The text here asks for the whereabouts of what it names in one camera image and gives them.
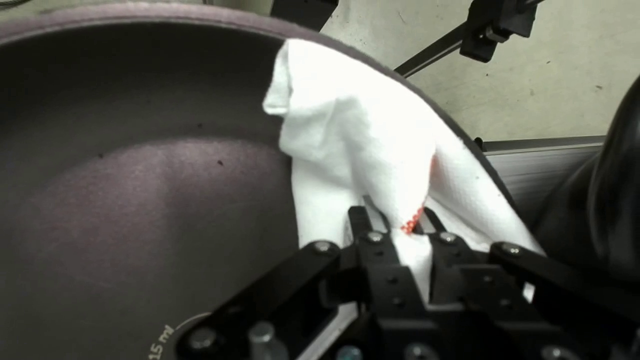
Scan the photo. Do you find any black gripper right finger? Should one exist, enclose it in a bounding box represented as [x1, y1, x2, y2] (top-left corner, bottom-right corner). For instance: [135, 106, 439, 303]
[420, 205, 640, 360]

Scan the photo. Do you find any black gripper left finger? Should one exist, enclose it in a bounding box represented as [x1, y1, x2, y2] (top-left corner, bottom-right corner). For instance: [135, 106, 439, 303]
[174, 204, 424, 360]

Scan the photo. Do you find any small white red-striped towel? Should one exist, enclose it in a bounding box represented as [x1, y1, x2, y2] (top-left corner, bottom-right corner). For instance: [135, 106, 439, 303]
[259, 36, 548, 316]

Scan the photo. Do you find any dark nonstick frying pan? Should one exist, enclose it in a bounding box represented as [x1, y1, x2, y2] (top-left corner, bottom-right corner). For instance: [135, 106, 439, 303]
[0, 0, 535, 360]

